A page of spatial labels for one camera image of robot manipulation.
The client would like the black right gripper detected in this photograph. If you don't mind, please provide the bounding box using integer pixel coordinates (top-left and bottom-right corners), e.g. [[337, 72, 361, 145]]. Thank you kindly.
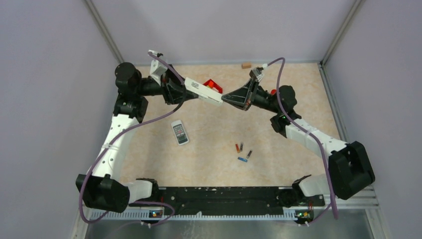
[[222, 79, 281, 114]]

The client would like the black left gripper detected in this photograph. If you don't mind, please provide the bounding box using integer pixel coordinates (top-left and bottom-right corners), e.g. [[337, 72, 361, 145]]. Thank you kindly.
[[135, 64, 198, 105]]

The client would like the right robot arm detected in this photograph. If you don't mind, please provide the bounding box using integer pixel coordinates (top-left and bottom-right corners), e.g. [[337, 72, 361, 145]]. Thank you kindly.
[[221, 79, 375, 205]]

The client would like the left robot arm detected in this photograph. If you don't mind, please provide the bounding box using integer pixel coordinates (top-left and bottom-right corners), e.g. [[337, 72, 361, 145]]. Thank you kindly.
[[75, 60, 198, 216]]

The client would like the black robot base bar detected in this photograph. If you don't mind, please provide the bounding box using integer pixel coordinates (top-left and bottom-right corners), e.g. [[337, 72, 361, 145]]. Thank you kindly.
[[147, 186, 325, 216]]

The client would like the grey remote control with buttons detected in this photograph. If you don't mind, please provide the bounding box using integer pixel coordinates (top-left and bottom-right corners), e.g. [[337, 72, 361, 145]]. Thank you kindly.
[[171, 120, 190, 146]]

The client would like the red toy bin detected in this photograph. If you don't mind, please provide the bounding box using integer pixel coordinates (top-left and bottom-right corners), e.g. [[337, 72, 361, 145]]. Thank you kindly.
[[203, 79, 223, 94]]

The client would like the tan wooden block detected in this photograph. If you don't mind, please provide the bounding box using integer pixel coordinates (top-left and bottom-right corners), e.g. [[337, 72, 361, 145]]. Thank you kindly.
[[241, 62, 252, 69]]

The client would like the blue AAA battery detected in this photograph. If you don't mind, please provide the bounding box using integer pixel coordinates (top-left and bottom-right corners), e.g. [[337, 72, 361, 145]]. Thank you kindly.
[[237, 157, 248, 162]]

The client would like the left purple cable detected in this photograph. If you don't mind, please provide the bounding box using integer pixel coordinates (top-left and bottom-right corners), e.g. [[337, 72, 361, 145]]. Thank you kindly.
[[78, 51, 190, 227]]

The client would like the purple cable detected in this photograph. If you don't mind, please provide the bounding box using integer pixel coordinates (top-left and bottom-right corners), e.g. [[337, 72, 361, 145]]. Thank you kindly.
[[78, 51, 190, 227], [263, 57, 339, 226]]

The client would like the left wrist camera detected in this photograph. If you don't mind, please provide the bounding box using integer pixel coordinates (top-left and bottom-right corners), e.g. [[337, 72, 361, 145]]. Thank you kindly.
[[149, 58, 168, 86]]

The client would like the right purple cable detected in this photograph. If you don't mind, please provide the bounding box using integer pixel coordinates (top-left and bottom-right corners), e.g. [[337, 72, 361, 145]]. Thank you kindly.
[[263, 57, 339, 226]]

